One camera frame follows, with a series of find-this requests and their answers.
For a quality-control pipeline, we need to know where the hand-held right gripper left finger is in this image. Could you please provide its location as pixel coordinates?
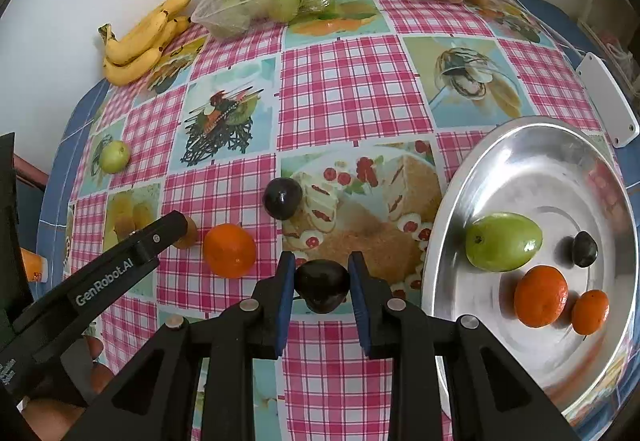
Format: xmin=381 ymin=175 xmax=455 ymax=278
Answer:
xmin=65 ymin=251 xmax=297 ymax=441

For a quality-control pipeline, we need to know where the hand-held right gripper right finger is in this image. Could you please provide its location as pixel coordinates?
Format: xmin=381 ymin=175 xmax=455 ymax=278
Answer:
xmin=348 ymin=251 xmax=583 ymax=441

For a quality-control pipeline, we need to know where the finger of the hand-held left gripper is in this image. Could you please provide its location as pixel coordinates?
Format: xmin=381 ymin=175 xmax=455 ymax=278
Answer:
xmin=132 ymin=212 xmax=189 ymax=262

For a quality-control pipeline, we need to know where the small brown longan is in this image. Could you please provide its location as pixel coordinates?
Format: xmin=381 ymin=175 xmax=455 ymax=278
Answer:
xmin=175 ymin=216 xmax=198 ymax=250

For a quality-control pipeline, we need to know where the dark purple plum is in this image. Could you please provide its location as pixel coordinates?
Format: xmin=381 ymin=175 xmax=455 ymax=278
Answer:
xmin=295 ymin=259 xmax=350 ymax=314
xmin=263 ymin=177 xmax=304 ymax=221
xmin=571 ymin=231 xmax=599 ymax=268

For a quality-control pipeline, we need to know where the small green apple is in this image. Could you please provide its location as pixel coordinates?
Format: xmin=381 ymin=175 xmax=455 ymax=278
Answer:
xmin=98 ymin=140 xmax=132 ymax=174

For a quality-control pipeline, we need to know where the green mango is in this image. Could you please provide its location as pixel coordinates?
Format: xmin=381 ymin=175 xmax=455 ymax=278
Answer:
xmin=465 ymin=212 xmax=544 ymax=272

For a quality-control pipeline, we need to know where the large steel bowl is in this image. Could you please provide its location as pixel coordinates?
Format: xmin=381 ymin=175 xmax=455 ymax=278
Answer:
xmin=421 ymin=117 xmax=632 ymax=427

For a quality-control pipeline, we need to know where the small orange tangerine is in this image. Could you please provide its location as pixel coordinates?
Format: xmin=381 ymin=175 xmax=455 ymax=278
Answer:
xmin=571 ymin=290 xmax=611 ymax=336

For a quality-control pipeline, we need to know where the person's left hand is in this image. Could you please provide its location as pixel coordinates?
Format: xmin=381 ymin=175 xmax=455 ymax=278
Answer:
xmin=20 ymin=336 xmax=116 ymax=441

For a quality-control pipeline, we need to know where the orange packet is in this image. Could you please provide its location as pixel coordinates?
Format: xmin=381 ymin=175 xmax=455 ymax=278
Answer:
xmin=20 ymin=248 xmax=48 ymax=284

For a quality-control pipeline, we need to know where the reddish wooden bar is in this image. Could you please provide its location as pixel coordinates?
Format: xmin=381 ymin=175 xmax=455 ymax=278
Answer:
xmin=12 ymin=153 xmax=51 ymax=189

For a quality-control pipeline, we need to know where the bunch of yellow bananas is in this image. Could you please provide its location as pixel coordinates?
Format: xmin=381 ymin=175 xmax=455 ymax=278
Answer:
xmin=97 ymin=0 xmax=193 ymax=86

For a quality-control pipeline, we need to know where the clear plastic tray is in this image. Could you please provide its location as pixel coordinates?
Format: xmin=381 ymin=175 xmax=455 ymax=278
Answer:
xmin=192 ymin=0 xmax=343 ymax=39

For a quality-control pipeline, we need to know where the pink checked tablecloth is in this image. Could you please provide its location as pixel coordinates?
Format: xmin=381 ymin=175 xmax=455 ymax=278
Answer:
xmin=65 ymin=0 xmax=631 ymax=441

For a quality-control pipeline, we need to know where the white power box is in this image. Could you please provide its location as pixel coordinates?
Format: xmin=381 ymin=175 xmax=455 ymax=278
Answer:
xmin=575 ymin=52 xmax=640 ymax=149

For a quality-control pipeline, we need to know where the white plastic bag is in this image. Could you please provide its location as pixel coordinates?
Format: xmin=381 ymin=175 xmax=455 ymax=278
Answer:
xmin=597 ymin=28 xmax=636 ymax=72

